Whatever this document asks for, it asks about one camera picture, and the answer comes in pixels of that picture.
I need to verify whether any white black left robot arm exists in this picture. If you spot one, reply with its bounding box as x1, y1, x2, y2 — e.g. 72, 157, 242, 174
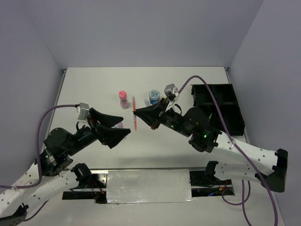
0, 103, 131, 226

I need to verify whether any pink-capped marker tube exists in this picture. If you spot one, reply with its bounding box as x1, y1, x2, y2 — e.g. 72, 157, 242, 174
119, 90, 129, 108

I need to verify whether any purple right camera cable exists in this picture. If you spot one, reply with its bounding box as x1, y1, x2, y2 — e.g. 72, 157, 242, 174
177, 75, 279, 226

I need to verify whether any purple highlighter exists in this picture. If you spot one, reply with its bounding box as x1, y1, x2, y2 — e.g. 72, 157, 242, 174
117, 122, 124, 129

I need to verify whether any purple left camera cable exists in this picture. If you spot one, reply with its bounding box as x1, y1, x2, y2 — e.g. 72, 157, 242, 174
0, 105, 79, 223

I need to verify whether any orange pen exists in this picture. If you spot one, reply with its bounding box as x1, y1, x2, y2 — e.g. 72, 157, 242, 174
132, 96, 137, 130

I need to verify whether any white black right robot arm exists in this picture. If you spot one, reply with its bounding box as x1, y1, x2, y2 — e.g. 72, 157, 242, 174
133, 98, 288, 193

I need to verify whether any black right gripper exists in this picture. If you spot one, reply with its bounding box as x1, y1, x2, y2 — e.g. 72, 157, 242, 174
134, 97, 192, 137

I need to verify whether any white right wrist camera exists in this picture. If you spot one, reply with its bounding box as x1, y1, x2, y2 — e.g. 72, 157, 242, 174
164, 83, 179, 104

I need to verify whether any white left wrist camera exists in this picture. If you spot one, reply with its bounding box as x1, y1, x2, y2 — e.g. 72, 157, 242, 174
77, 103, 90, 124

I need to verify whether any purple camera cable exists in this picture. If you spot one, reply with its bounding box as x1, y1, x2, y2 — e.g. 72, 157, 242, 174
177, 75, 279, 226
0, 105, 79, 223

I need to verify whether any orange-capped clear highlighter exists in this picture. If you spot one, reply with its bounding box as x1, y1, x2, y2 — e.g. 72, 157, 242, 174
144, 99, 150, 106

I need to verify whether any black four-compartment organizer tray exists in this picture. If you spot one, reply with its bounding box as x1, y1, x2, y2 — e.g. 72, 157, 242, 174
191, 84, 245, 137

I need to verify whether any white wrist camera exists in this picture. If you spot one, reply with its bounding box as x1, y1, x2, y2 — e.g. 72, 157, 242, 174
77, 103, 90, 124
164, 83, 179, 104

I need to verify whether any blue paint jar far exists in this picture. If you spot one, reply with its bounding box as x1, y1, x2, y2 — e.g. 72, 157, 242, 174
149, 89, 160, 105

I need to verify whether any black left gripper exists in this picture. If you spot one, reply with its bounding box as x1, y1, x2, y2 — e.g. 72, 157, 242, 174
67, 107, 131, 155

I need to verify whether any silver tape-covered panel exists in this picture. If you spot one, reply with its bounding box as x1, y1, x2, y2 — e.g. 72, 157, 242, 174
106, 169, 193, 204

